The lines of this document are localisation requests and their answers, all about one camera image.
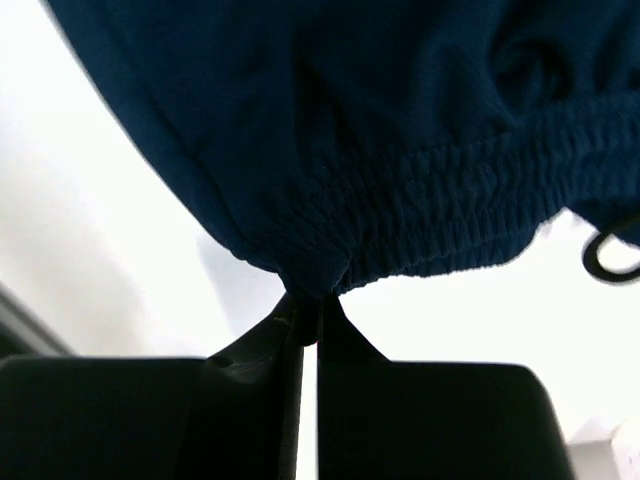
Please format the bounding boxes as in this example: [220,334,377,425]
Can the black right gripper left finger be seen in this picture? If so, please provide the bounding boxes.
[1,297,303,479]

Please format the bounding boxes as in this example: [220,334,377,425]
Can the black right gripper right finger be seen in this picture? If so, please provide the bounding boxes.
[317,297,575,480]

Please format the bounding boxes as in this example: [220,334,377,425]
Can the navy blue shorts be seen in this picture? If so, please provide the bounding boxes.
[44,0,640,301]

